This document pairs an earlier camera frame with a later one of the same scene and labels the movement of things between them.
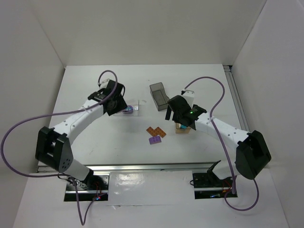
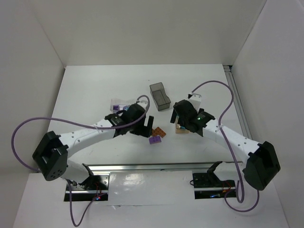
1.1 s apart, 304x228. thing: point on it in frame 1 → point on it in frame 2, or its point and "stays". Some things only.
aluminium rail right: [228, 71] stays
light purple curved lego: [155, 139] stays
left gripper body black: [119, 104] → [144, 128]
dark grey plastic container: [159, 95] stays
